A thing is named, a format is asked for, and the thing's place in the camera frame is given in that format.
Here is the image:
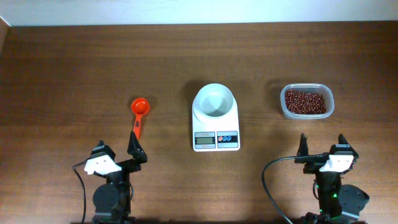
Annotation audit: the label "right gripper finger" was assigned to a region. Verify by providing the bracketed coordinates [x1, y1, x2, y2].
[329, 134, 359, 162]
[297, 133, 308, 157]

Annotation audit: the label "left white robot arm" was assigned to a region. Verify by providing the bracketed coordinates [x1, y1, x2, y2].
[84, 131, 147, 224]

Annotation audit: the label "orange measuring scoop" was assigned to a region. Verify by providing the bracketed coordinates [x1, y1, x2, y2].
[131, 98, 150, 139]

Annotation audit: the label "clear plastic container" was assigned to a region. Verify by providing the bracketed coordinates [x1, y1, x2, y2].
[280, 83, 335, 120]

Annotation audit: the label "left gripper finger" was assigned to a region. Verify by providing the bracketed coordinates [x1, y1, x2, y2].
[90, 140, 116, 160]
[127, 131, 147, 163]

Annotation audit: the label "white digital kitchen scale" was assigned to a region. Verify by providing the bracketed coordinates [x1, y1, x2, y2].
[192, 99, 241, 152]

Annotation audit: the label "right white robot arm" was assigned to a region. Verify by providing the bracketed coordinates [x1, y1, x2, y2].
[295, 134, 369, 224]

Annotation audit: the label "white round bowl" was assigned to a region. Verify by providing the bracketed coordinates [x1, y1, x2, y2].
[193, 83, 234, 118]

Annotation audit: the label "red beans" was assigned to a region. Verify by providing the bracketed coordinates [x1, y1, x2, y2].
[284, 90, 326, 114]

